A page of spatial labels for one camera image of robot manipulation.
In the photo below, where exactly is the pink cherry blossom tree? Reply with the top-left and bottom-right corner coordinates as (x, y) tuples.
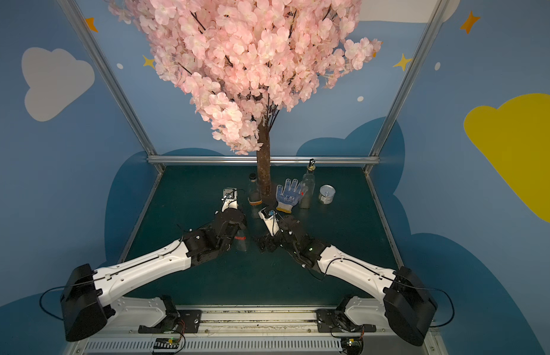
(108, 0), (382, 197)

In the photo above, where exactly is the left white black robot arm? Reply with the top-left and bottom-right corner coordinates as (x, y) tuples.
(60, 208), (247, 342)

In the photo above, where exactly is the clear bottle with cork stopper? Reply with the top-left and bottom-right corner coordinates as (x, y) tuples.
(233, 222), (248, 252)

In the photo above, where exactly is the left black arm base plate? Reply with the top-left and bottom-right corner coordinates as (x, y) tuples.
(138, 310), (202, 334)

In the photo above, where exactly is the small metal tin can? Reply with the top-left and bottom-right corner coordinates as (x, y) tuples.
(319, 185), (336, 205)

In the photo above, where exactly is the aluminium front rail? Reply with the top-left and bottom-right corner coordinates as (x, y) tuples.
(64, 306), (448, 354)

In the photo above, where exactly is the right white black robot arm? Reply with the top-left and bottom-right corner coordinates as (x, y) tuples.
(258, 213), (438, 346)

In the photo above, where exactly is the aluminium back frame bar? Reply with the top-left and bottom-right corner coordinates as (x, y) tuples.
(147, 154), (381, 167)

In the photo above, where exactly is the right small circuit board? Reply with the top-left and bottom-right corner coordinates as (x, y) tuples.
(340, 338), (364, 355)

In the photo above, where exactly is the blue dotted white work glove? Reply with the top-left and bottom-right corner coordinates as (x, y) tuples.
(276, 178), (304, 214)

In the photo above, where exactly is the clear bottle with black cap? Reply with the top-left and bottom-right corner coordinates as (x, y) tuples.
(247, 173), (262, 206)

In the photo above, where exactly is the left small circuit board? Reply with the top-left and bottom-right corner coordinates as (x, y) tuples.
(151, 337), (182, 354)

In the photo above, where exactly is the tall clear bottle gold stopper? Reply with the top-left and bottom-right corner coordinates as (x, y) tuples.
(299, 158), (316, 209)

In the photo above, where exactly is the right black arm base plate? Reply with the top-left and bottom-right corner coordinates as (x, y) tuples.
(315, 309), (377, 334)

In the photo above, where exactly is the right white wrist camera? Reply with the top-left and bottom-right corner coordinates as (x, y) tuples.
(258, 207), (279, 237)

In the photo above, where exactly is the small circuit board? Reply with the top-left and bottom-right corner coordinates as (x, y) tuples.
(340, 338), (364, 355)
(151, 337), (182, 354)

